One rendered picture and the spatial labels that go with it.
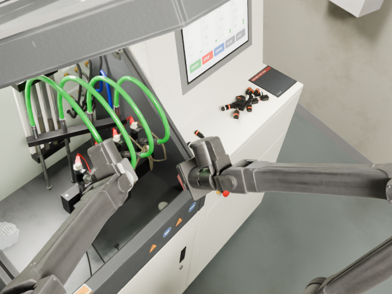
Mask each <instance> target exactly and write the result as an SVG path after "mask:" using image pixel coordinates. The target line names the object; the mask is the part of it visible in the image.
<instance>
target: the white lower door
mask: <svg viewBox="0 0 392 294"><path fill-rule="evenodd" d="M198 215H199V211H198V212H197V213H196V214H195V215H194V216H193V217H192V218H191V219H190V220H189V221H188V222H187V223H186V224H185V225H184V226H183V227H182V228H181V229H180V230H179V231H178V232H177V233H176V235H175V236H174V237H173V238H172V239H171V240H170V241H169V242H168V243H167V244H166V245H165V246H164V247H163V248H162V249H161V250H160V251H159V252H158V253H157V254H156V255H155V256H154V257H153V258H152V259H151V260H150V261H149V262H148V263H147V264H146V265H145V266H144V267H143V268H142V269H141V270H140V271H139V272H138V273H137V274H136V275H135V276H134V277H133V278H132V279H131V280H130V281H129V282H128V283H127V284H126V285H125V286H124V287H123V288H122V289H121V290H120V291H119V292H118V293H117V294H180V293H181V292H182V291H183V290H184V288H185V287H186V281H187V275H188V269H189V265H190V259H191V253H192V249H193V243H194V237H195V231H196V227H197V221H198Z"/></svg>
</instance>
